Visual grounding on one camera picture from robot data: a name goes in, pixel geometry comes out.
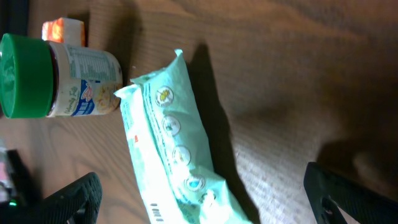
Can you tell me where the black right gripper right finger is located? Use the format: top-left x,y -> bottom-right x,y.
303,162 -> 397,224

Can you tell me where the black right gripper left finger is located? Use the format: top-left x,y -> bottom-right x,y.
1,172 -> 103,224

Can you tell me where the light green wet wipes pack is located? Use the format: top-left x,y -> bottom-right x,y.
115,50 -> 248,224

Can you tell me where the green lid white jar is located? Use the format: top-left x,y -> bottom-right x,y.
1,34 -> 123,119

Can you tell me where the orange tissue pack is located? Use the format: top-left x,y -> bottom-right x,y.
42,17 -> 86,47

